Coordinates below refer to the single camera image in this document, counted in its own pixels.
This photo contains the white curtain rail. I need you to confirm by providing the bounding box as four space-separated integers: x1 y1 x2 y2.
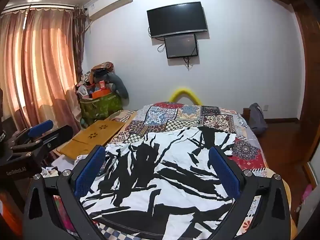
2 3 76 12

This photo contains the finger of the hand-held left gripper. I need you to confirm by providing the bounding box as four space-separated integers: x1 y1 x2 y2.
11 125 74 160
11 119 54 147

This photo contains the pile of household clutter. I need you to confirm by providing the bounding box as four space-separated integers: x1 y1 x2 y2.
76 61 116 100

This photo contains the black and white shirt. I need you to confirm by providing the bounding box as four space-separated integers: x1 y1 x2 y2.
79 126 237 230

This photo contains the white air conditioner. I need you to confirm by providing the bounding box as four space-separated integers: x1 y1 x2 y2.
84 0 133 22

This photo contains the yellow foam tube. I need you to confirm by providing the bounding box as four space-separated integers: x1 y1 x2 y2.
169 87 202 105

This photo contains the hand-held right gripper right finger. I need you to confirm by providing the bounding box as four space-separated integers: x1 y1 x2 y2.
208 145 291 240

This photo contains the wooden lap desk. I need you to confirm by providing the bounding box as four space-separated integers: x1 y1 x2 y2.
56 120 125 160

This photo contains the small black monitor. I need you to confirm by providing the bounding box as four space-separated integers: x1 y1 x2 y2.
164 33 199 59

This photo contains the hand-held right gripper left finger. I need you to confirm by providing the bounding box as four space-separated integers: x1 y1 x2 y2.
23 145 107 240

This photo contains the pink curtain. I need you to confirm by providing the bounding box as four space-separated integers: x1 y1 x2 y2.
0 5 78 140

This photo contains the brown patterned curtain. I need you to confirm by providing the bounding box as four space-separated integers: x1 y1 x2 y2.
73 4 87 87

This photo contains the black wall television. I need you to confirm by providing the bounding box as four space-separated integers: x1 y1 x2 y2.
147 1 209 39

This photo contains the patchwork bedspread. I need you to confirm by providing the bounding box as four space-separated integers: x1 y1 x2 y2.
52 102 269 240

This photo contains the grey backpack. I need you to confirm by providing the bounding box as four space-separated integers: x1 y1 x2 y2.
248 103 268 137

